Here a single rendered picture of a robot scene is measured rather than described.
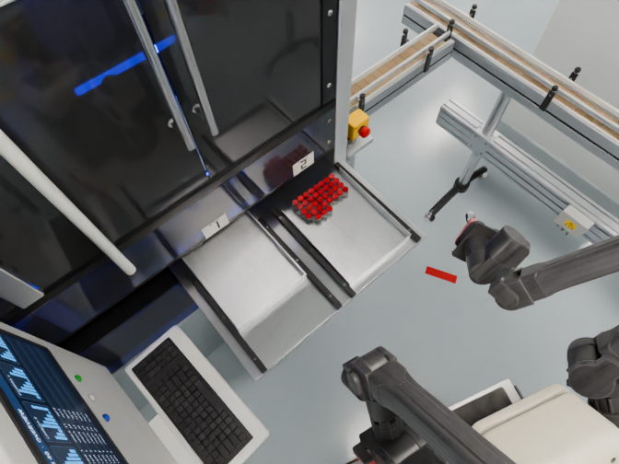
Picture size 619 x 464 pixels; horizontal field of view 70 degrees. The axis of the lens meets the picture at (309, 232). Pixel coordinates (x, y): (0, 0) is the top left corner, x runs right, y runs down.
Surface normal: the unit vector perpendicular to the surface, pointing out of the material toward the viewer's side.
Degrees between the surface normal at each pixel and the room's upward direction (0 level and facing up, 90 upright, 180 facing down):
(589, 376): 54
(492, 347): 0
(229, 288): 0
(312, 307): 0
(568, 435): 42
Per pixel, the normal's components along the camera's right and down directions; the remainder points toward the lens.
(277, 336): -0.03, -0.46
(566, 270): -0.50, 0.29
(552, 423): -0.29, -0.89
